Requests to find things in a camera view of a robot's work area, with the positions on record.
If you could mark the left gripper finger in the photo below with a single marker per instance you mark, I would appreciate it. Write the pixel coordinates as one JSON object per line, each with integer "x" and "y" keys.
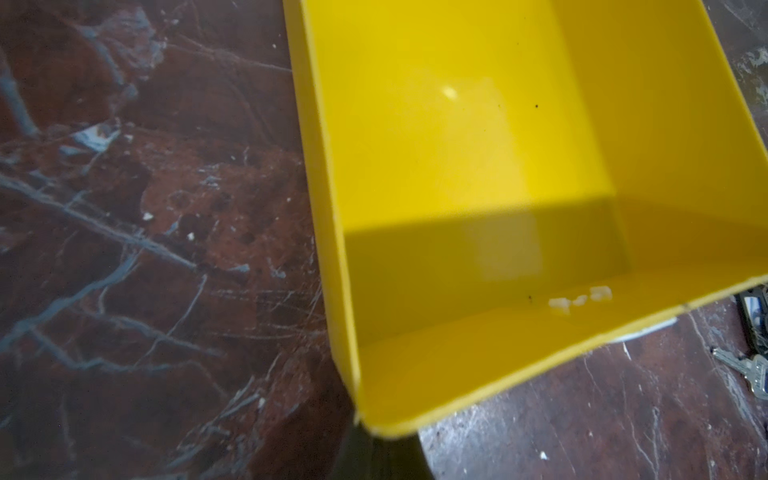
{"x": 363, "y": 456}

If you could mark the yellow bottom drawer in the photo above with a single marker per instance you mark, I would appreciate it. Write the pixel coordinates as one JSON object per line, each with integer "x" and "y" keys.
{"x": 498, "y": 187}

